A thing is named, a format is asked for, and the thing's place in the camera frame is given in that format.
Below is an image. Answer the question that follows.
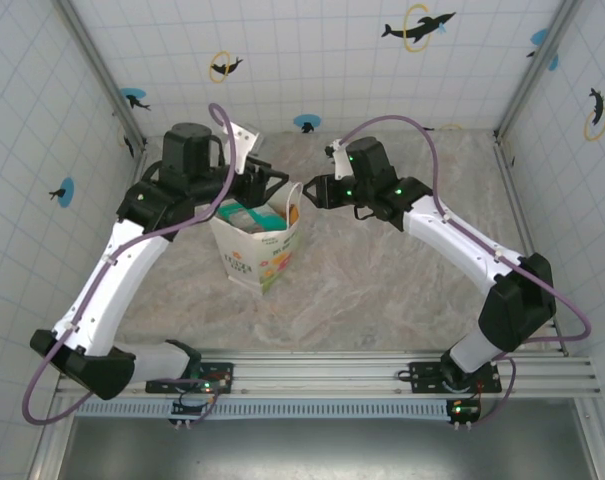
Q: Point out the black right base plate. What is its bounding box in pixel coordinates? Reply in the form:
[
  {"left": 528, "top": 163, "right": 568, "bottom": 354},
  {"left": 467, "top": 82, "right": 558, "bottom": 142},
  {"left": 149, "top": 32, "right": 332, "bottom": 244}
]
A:
[{"left": 406, "top": 360, "right": 503, "bottom": 395}]

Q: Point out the right circuit board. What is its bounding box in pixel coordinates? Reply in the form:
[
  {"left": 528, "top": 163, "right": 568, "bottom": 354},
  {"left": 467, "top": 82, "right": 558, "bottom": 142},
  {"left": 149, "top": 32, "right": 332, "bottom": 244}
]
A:
[{"left": 446, "top": 397, "right": 483, "bottom": 429}]

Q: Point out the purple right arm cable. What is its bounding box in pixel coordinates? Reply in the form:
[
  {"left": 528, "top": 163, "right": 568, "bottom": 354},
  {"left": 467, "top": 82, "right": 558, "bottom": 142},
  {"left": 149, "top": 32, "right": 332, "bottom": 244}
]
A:
[{"left": 334, "top": 115, "right": 593, "bottom": 429}]

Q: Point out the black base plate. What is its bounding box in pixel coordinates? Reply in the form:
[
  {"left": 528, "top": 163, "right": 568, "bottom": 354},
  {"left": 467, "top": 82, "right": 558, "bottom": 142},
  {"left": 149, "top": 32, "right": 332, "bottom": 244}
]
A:
[
  {"left": 406, "top": 360, "right": 503, "bottom": 395},
  {"left": 145, "top": 360, "right": 236, "bottom": 396}
]

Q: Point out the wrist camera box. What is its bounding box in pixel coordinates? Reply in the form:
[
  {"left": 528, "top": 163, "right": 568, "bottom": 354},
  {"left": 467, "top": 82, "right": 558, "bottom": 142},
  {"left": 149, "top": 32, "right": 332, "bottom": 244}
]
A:
[
  {"left": 324, "top": 138, "right": 354, "bottom": 180},
  {"left": 226, "top": 119, "right": 261, "bottom": 176}
]

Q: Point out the white floral paper bag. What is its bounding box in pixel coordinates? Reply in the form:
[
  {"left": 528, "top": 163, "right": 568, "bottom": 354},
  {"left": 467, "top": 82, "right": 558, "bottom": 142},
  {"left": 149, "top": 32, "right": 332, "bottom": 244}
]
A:
[{"left": 209, "top": 180, "right": 304, "bottom": 297}]

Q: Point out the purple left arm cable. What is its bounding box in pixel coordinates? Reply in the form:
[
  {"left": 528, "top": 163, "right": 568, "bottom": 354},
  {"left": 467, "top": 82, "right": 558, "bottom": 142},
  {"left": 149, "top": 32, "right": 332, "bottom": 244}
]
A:
[{"left": 20, "top": 102, "right": 238, "bottom": 426}]

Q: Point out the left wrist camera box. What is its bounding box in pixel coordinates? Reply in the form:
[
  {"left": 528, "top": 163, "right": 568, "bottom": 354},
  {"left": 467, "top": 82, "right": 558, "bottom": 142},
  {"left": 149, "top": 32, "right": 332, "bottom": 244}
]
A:
[{"left": 226, "top": 119, "right": 261, "bottom": 176}]

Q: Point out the white slotted cable duct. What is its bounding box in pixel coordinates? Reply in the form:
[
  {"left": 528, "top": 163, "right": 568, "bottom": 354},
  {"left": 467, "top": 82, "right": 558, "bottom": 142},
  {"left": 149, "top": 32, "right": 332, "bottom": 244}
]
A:
[{"left": 74, "top": 398, "right": 456, "bottom": 419}]

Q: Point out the left circuit board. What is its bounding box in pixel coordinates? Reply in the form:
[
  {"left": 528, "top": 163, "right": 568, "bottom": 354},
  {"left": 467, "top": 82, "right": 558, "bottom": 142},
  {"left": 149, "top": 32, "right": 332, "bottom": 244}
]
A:
[{"left": 170, "top": 389, "right": 218, "bottom": 426}]

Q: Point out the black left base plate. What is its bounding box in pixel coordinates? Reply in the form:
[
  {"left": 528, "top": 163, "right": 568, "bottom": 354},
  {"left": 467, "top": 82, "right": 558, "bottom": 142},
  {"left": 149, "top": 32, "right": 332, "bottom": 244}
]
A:
[{"left": 145, "top": 360, "right": 236, "bottom": 396}]

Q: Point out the teal snack packet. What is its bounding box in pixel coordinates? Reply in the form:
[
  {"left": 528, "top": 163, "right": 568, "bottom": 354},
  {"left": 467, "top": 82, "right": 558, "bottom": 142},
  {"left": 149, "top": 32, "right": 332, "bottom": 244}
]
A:
[{"left": 216, "top": 201, "right": 279, "bottom": 234}]

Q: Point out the aluminium mounting rail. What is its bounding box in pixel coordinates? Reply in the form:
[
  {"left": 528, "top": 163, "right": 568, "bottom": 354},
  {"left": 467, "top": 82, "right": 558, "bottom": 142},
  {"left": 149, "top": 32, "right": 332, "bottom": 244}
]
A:
[{"left": 56, "top": 349, "right": 601, "bottom": 399}]

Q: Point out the grey metal panel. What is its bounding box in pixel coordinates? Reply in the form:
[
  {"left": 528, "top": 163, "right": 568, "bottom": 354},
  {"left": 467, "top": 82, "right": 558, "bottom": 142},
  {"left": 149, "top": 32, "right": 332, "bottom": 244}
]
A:
[{"left": 64, "top": 414, "right": 601, "bottom": 480}]

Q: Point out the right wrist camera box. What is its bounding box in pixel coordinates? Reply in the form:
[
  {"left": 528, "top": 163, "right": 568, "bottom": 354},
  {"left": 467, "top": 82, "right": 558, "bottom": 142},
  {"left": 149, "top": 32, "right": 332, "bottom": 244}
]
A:
[{"left": 324, "top": 138, "right": 354, "bottom": 180}]

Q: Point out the circuit board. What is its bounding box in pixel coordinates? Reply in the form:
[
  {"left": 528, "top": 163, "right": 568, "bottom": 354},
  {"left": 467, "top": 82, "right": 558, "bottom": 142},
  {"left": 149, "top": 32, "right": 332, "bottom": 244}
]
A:
[
  {"left": 446, "top": 397, "right": 483, "bottom": 429},
  {"left": 170, "top": 389, "right": 218, "bottom": 426}
]

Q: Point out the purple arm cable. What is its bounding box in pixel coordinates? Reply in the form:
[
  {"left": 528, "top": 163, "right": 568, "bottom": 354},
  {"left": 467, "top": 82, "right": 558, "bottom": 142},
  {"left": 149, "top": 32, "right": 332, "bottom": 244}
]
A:
[
  {"left": 20, "top": 102, "right": 238, "bottom": 426},
  {"left": 334, "top": 115, "right": 593, "bottom": 429}
]

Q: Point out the aluminium frame post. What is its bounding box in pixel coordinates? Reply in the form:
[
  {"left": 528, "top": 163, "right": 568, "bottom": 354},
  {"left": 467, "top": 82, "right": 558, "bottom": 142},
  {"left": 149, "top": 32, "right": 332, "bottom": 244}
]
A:
[
  {"left": 494, "top": 0, "right": 581, "bottom": 141},
  {"left": 56, "top": 0, "right": 147, "bottom": 147}
]

